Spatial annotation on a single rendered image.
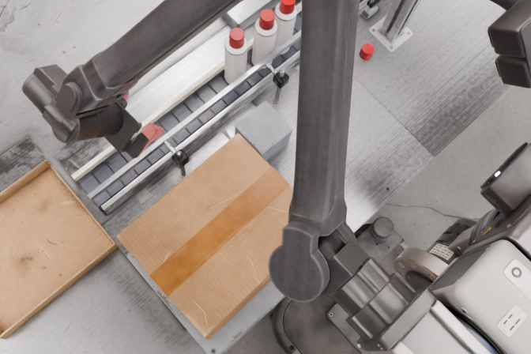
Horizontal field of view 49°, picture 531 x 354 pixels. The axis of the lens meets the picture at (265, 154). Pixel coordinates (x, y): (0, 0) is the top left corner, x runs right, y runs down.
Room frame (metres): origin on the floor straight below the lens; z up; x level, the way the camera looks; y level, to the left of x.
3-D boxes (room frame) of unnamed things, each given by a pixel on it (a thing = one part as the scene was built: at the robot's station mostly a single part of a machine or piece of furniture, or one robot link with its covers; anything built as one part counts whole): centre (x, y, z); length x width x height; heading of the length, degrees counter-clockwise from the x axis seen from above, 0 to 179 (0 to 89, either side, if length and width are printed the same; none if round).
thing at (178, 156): (0.39, 0.20, 0.91); 0.07 x 0.03 x 0.16; 53
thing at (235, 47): (0.64, 0.11, 0.98); 0.05 x 0.05 x 0.20
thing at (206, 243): (0.21, 0.05, 0.99); 0.30 x 0.24 x 0.27; 145
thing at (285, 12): (0.75, 0.02, 0.98); 0.05 x 0.05 x 0.20
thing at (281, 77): (0.63, 0.02, 0.91); 0.07 x 0.03 x 0.16; 53
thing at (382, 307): (0.10, -0.17, 1.45); 0.09 x 0.08 x 0.12; 144
